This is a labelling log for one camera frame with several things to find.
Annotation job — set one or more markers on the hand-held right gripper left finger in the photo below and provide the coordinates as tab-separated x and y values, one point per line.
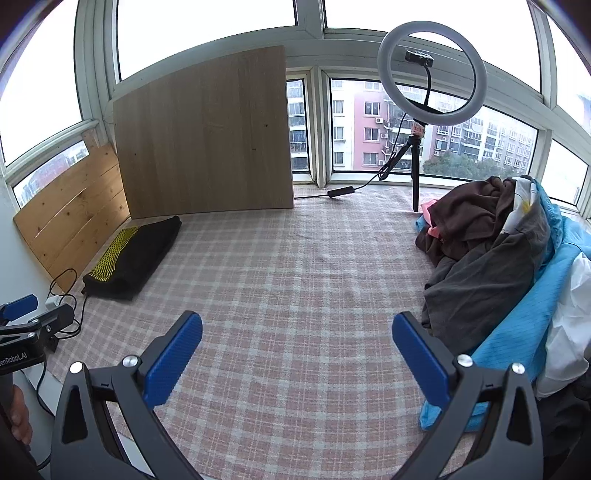
173	360

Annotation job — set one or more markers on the pink apartment building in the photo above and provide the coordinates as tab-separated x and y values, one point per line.
364	134

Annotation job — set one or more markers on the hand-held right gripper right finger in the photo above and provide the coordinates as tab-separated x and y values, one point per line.
422	364

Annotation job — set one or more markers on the dark grey garment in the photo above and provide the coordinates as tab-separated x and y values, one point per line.
563	424

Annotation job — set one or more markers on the person's left hand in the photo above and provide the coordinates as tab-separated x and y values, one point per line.
21	415

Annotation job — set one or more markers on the light oak board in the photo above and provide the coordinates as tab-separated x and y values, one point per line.
203	134

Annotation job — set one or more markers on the grey daisy print T-shirt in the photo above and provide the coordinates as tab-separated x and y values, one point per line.
480	286

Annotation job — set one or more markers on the blue garment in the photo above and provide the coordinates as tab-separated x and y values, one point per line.
517	337

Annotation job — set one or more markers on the black tripod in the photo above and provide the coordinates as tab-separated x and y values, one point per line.
415	184

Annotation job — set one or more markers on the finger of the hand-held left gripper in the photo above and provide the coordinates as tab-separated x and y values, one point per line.
55	318
18	305

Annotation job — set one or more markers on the pink plaid blanket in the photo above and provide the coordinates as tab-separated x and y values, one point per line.
286	300

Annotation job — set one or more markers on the white power strip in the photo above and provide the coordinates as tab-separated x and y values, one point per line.
51	302

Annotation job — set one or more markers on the pine plank board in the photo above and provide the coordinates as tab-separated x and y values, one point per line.
69	217

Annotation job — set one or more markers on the brown garment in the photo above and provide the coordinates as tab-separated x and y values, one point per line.
466	212

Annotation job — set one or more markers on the white garment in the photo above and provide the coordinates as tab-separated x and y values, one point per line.
568	332

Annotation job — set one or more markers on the black folded garment yellow print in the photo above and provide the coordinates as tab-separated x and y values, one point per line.
143	258

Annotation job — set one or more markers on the white window frame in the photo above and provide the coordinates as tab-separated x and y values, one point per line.
321	129

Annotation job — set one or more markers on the pink garment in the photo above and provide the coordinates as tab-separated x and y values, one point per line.
427	206

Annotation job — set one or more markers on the black gooseneck phone holder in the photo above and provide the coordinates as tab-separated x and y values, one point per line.
419	56

